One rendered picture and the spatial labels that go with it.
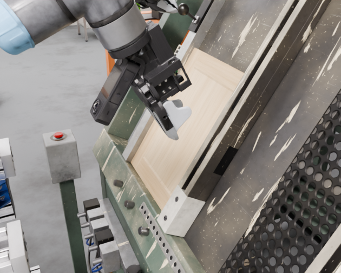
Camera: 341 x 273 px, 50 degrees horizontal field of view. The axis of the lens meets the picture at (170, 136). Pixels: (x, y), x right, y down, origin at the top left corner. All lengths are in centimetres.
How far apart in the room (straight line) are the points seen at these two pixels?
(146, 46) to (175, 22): 97
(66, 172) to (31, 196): 132
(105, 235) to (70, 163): 40
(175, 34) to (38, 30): 106
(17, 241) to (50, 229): 155
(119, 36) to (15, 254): 60
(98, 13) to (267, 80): 55
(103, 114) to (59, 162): 97
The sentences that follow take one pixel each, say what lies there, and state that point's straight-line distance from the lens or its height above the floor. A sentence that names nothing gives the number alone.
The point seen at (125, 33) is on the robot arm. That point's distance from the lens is 54.
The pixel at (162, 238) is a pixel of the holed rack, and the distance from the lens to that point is 108.
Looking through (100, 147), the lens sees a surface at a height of 85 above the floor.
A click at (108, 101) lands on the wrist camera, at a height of 141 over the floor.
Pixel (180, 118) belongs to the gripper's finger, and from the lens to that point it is 64.
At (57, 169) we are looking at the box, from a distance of 156.
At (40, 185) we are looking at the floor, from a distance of 296.
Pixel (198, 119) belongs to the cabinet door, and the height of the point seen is 114.
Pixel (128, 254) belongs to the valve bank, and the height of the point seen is 74.
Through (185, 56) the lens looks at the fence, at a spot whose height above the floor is 127.
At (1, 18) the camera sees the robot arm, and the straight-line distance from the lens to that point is 55.
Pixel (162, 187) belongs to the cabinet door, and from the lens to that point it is 119.
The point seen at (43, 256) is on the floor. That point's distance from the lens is 238.
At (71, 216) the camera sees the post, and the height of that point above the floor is 54.
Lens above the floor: 163
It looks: 28 degrees down
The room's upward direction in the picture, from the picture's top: straight up
